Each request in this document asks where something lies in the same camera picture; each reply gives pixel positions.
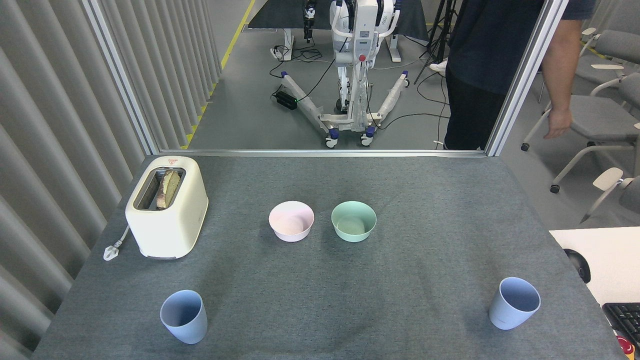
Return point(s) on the person's hand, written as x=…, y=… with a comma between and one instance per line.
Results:
x=558, y=123

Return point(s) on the light blue plastic cup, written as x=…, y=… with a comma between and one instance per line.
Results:
x=186, y=325
x=507, y=315

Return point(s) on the person's forearm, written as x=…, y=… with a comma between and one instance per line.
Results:
x=560, y=70

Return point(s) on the person in dark shirt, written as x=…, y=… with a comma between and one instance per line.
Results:
x=480, y=60

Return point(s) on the white floor scrap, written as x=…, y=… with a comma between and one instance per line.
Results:
x=438, y=144

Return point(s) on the white desk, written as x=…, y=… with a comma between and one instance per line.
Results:
x=605, y=260

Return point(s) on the black computer mouse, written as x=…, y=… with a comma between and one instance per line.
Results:
x=580, y=267

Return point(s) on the black tripod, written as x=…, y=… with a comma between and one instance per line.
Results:
x=440, y=35

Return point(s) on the black keyboard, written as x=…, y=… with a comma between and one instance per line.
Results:
x=625, y=317

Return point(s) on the white stand on wheels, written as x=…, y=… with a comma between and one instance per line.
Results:
x=362, y=45

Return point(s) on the green bowl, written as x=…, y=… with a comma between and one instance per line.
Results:
x=354, y=231

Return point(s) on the red round object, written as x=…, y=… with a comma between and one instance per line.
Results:
x=626, y=346

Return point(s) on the black background gripper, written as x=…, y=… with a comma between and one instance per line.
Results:
x=309, y=20

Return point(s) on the pink bowl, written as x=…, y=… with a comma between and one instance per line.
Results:
x=291, y=232

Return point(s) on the white power strip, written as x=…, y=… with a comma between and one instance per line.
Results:
x=276, y=52

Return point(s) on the dark table with white legs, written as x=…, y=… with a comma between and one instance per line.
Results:
x=280, y=12

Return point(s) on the toasted bread slice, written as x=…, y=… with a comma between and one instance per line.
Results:
x=169, y=187

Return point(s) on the cream white toaster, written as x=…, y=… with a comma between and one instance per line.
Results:
x=170, y=227

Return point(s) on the grey chair with white frame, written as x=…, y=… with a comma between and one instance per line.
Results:
x=607, y=179
x=617, y=47
x=595, y=117

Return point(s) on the silver aluminium post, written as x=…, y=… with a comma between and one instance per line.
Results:
x=525, y=75
x=120, y=75

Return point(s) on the silver aluminium rail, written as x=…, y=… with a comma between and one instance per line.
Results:
x=320, y=153

